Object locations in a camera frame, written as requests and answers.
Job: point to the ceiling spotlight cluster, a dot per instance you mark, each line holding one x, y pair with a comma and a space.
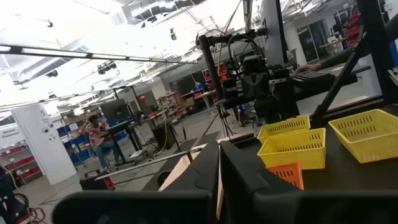
107, 67

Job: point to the glass double door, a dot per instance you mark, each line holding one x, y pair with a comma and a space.
312, 40

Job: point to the overhead light bar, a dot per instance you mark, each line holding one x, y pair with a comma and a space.
90, 56

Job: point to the black table mat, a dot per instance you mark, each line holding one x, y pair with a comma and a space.
342, 179

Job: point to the person's forearm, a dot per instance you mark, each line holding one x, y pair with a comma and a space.
342, 58

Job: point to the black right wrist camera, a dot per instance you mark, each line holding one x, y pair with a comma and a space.
253, 63

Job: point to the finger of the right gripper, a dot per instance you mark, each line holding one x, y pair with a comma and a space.
249, 86
263, 85

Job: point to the rack of blue bins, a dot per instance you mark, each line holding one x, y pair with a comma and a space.
76, 149

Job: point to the white pillar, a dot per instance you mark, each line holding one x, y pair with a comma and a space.
46, 149

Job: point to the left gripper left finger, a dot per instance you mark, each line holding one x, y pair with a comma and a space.
199, 186

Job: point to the person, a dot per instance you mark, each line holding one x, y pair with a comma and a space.
392, 40
98, 137

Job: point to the person's hand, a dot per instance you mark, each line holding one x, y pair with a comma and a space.
306, 68

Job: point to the black monitor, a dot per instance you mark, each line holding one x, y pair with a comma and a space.
115, 111

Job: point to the rack of red bins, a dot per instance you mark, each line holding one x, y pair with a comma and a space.
175, 104
18, 161
353, 26

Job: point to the orange plastic basket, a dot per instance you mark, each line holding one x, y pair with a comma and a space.
289, 175

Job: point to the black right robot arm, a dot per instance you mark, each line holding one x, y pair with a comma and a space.
286, 104

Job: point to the black office desk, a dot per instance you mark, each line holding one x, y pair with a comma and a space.
124, 129

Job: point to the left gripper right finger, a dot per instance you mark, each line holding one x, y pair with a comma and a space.
245, 186

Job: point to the black red tool case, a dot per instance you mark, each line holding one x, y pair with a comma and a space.
96, 183

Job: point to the black keyboard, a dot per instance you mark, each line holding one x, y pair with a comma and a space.
311, 76

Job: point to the yellow plastic basket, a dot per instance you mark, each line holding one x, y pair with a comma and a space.
284, 126
367, 143
292, 155

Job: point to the black ceiling spotlight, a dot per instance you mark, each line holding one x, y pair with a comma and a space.
51, 73
173, 34

